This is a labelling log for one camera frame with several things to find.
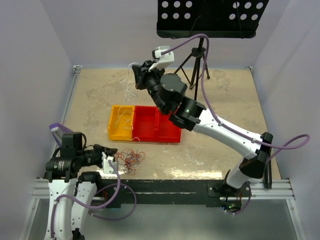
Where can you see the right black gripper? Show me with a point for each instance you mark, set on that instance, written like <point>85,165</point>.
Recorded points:
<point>141,77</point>

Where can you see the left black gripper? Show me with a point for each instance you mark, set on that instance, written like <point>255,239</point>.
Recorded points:
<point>107,150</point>

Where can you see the yellow plastic bin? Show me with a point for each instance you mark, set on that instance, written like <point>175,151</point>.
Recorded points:
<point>120,124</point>

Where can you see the red double compartment bin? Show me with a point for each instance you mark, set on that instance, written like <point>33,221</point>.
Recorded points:
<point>150,125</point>

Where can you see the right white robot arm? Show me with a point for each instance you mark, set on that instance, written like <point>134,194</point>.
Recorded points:
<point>168,93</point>

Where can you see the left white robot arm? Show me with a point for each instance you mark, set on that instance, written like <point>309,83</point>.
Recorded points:
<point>70,192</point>

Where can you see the purple holder block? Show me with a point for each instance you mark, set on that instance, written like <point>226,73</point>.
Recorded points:
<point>58,130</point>

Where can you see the black music stand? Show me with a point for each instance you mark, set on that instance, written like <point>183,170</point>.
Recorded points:
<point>231,19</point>

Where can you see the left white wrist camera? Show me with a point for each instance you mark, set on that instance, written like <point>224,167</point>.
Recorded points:
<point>109,164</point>

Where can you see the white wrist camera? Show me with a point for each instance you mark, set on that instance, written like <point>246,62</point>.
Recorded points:
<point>109,164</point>
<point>161,61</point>

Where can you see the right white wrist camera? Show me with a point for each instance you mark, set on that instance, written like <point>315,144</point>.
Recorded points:
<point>161,61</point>

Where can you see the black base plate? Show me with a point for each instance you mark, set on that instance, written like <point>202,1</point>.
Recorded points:
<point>176,192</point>

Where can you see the aluminium left rail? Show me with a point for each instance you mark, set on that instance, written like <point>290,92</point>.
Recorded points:
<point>67,100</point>

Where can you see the aluminium rail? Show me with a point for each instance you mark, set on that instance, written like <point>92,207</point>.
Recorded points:
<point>67,100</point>
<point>281,190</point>

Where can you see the aluminium front rail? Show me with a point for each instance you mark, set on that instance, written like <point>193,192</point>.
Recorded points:
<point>281,190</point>

